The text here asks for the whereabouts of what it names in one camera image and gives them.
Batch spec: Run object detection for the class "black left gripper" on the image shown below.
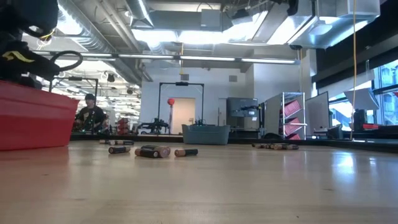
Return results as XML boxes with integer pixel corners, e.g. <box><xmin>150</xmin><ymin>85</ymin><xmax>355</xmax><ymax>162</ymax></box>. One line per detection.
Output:
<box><xmin>0</xmin><ymin>39</ymin><xmax>62</xmax><ymax>90</ymax></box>

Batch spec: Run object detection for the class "red plastic bin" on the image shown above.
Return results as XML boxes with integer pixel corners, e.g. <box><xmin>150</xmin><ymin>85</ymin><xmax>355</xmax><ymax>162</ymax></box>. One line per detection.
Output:
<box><xmin>0</xmin><ymin>80</ymin><xmax>80</xmax><ymax>152</ymax></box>

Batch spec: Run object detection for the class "person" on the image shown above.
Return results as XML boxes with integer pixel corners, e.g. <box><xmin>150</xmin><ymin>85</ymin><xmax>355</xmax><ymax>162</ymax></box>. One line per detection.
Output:
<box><xmin>73</xmin><ymin>93</ymin><xmax>109</xmax><ymax>134</ymax></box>

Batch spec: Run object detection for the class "red storage bin stack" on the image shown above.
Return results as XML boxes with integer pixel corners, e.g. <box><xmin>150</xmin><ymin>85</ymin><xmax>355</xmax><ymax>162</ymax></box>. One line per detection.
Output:
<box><xmin>116</xmin><ymin>117</ymin><xmax>131</xmax><ymax>135</ymax></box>

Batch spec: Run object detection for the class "beige door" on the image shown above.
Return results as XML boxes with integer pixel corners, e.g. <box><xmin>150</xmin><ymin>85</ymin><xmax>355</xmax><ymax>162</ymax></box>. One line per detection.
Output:
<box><xmin>169</xmin><ymin>97</ymin><xmax>197</xmax><ymax>135</ymax></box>

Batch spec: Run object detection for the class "long ceiling light strip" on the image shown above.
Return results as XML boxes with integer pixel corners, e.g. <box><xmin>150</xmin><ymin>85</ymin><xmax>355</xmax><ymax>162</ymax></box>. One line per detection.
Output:
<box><xmin>30</xmin><ymin>51</ymin><xmax>301</xmax><ymax>65</ymax></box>

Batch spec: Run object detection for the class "grey ceiling box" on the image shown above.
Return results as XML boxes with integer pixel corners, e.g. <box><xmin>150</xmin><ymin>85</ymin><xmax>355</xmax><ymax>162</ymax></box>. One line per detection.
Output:
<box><xmin>200</xmin><ymin>8</ymin><xmax>223</xmax><ymax>32</ymax></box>

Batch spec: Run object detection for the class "grey cabinet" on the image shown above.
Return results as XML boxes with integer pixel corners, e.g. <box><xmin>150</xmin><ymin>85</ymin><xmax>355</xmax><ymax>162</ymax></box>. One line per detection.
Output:
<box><xmin>226</xmin><ymin>96</ymin><xmax>260</xmax><ymax>131</ymax></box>

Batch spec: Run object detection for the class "metal rack with red bins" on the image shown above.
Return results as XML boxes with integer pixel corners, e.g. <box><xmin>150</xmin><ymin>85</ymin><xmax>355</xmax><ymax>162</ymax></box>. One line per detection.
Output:
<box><xmin>264</xmin><ymin>91</ymin><xmax>308</xmax><ymax>141</ymax></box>

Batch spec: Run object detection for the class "white board panel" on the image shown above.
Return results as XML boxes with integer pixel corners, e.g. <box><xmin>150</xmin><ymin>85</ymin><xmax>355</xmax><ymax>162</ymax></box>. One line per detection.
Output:
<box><xmin>304</xmin><ymin>91</ymin><xmax>330</xmax><ymax>137</ymax></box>

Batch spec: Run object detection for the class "white angled panel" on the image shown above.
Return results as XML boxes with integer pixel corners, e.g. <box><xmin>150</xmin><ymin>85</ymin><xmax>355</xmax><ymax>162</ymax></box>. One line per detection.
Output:
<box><xmin>343</xmin><ymin>87</ymin><xmax>381</xmax><ymax>111</ymax></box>

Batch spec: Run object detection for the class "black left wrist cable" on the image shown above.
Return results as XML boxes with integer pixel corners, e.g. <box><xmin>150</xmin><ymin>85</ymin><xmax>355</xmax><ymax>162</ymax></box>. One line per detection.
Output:
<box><xmin>49</xmin><ymin>50</ymin><xmax>84</xmax><ymax>73</ymax></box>

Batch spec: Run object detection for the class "black aluminium table frame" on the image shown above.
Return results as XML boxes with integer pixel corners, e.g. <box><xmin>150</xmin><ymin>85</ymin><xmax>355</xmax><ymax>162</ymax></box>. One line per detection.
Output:
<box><xmin>68</xmin><ymin>133</ymin><xmax>398</xmax><ymax>154</ymax></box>

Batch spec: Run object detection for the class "large silver air duct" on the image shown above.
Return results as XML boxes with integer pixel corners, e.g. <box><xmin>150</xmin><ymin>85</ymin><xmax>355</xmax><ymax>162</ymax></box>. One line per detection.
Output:
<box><xmin>251</xmin><ymin>0</ymin><xmax>382</xmax><ymax>50</ymax></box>

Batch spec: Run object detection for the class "yellow hanging cable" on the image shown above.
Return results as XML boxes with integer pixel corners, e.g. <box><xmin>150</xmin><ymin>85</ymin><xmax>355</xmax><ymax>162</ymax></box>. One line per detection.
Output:
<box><xmin>350</xmin><ymin>0</ymin><xmax>358</xmax><ymax>141</ymax></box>

